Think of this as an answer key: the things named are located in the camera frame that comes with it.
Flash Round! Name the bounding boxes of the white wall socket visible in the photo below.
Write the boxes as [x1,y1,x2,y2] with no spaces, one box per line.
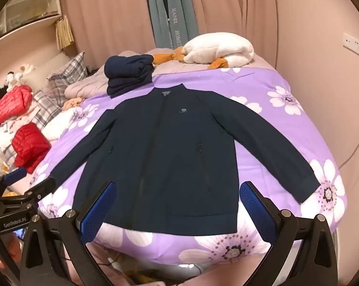
[343,33,359,61]

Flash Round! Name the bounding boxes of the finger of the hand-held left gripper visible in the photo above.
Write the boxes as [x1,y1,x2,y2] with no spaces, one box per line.
[0,177,56,207]
[0,167,28,199]

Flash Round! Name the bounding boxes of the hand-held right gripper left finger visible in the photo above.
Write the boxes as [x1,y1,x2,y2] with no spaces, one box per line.
[19,180,118,286]

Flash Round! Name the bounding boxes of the navy blue jacket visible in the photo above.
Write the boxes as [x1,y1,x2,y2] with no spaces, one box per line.
[50,84,321,235]

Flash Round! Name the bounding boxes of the folded navy clothes stack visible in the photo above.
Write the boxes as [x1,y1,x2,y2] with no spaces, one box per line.
[104,54,155,98]

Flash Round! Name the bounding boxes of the purple floral bedsheet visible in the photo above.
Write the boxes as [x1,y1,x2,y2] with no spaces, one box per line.
[34,66,347,271]

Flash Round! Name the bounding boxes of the plaid blanket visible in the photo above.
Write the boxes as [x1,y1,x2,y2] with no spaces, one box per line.
[0,89,65,173]

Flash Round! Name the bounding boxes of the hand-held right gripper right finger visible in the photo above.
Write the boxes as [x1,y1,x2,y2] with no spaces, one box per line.
[240,181,338,286]

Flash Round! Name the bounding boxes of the cream wall shelf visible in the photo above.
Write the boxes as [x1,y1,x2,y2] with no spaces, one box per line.
[0,0,62,50]

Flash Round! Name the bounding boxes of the plaid pillow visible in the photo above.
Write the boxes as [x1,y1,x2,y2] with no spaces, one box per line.
[47,52,89,96]

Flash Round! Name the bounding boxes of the white cloth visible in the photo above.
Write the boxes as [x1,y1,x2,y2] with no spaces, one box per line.
[43,107,79,142]

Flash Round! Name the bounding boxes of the white goose plush toy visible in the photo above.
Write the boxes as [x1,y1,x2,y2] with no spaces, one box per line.
[152,33,255,70]

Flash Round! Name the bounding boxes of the small orange cloth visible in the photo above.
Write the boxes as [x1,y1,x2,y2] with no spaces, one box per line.
[63,97,85,111]

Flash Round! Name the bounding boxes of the pink curtain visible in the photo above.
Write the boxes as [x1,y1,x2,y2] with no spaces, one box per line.
[60,0,277,75]

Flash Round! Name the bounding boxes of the pinkish grey quilt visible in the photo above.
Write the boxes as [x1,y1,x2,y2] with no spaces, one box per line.
[65,66,111,99]

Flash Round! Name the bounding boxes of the beige tassel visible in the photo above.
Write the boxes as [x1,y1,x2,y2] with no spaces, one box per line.
[55,15,74,50]

